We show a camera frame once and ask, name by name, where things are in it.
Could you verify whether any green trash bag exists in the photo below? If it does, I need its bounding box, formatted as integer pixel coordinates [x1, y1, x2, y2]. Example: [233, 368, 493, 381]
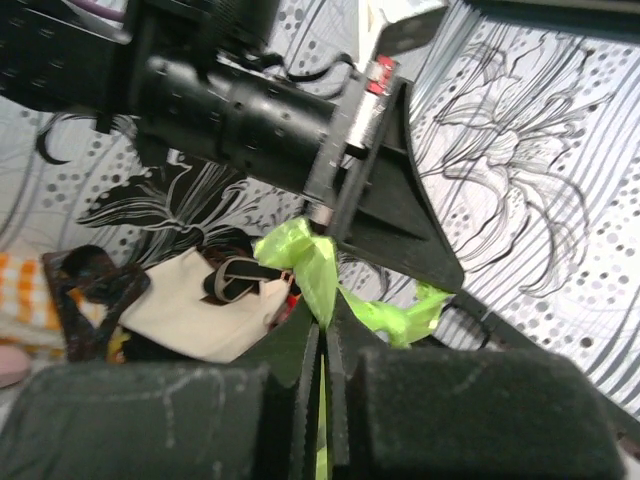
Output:
[255, 218, 450, 479]

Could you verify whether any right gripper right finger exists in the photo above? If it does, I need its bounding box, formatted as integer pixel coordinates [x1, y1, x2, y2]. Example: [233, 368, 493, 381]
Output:
[327, 297, 627, 479]

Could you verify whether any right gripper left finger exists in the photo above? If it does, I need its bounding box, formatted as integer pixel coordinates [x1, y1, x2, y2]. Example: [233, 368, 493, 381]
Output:
[1, 303, 320, 479]

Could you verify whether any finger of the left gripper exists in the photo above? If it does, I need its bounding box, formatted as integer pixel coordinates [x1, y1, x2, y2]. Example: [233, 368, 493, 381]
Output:
[327, 78, 464, 293]

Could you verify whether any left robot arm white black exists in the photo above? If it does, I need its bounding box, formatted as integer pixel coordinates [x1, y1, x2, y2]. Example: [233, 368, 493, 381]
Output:
[1, 1, 464, 293]

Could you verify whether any cream canvas tote bag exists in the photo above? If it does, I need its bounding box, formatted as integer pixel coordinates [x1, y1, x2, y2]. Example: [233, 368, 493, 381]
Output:
[119, 248, 290, 363]

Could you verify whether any brown patterned sandal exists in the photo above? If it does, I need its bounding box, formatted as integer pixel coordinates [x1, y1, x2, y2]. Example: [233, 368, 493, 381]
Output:
[42, 245, 151, 363]

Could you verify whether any pink rolled cloth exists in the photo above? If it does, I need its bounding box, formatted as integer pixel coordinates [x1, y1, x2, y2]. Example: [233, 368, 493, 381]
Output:
[0, 345, 32, 388]

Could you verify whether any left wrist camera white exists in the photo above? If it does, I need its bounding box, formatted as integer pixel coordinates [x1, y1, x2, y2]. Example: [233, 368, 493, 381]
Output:
[356, 0, 449, 71]

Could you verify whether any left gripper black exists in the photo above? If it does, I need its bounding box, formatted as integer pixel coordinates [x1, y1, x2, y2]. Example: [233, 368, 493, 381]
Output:
[129, 55, 366, 206]

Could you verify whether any orange checkered towel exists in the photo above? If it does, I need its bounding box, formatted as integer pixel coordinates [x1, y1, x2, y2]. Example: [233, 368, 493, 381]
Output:
[1, 253, 64, 349]

